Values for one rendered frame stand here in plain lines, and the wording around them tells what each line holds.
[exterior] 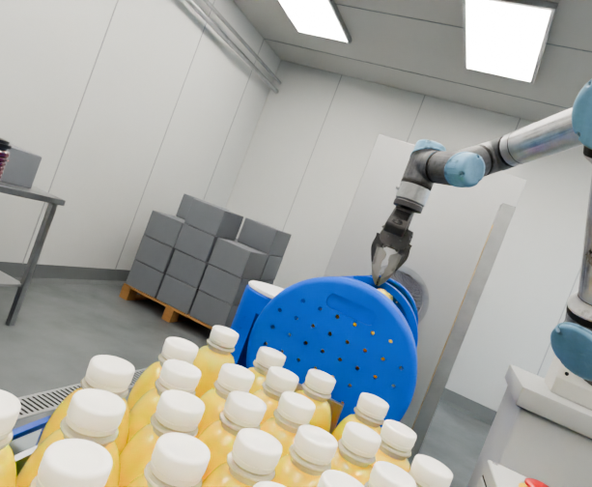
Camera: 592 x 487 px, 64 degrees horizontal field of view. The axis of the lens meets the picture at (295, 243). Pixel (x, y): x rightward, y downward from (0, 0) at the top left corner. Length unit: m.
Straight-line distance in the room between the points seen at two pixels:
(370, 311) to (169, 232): 4.12
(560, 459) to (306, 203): 5.56
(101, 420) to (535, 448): 0.89
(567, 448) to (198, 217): 3.97
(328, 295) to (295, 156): 5.86
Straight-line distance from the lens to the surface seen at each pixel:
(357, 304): 0.79
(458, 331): 2.24
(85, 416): 0.38
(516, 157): 1.15
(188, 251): 4.67
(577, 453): 1.13
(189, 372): 0.50
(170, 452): 0.36
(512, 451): 1.12
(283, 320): 0.81
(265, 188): 6.67
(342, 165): 6.37
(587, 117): 0.85
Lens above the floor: 1.28
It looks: 2 degrees down
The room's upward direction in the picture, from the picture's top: 21 degrees clockwise
